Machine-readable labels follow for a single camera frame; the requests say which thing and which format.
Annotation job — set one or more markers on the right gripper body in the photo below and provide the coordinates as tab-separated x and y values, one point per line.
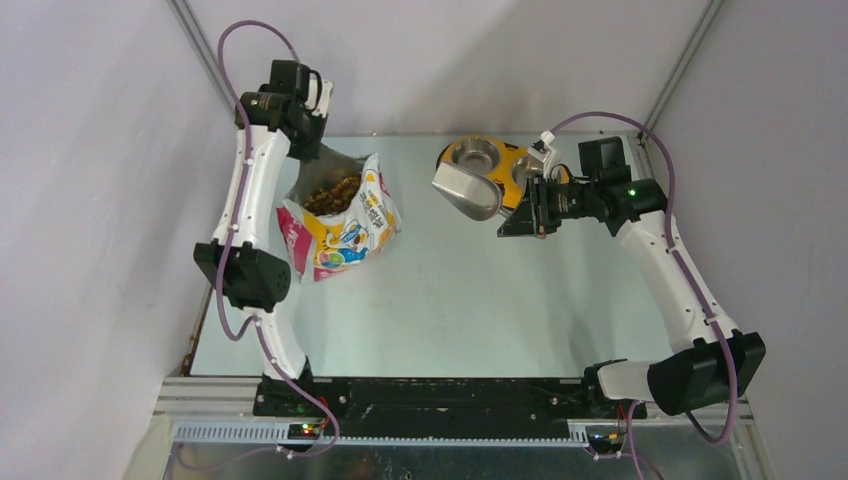
545	198

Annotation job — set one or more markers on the pet food kibble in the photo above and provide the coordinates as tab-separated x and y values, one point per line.
327	201

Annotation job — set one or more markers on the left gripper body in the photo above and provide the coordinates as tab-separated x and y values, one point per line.
304	144

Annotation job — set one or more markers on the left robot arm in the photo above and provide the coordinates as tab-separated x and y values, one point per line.
279	125

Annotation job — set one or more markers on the yellow double pet bowl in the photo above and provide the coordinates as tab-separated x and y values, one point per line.
508	165

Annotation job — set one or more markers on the pet food bag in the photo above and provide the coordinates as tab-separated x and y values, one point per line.
320	247

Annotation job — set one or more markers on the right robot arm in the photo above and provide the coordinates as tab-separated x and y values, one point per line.
712	360

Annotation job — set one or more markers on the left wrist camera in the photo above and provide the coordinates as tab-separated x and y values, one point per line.
319	96

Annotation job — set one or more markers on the metal food scoop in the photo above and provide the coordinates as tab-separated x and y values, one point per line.
472	194

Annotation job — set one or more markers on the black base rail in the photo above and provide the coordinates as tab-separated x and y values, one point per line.
441	408

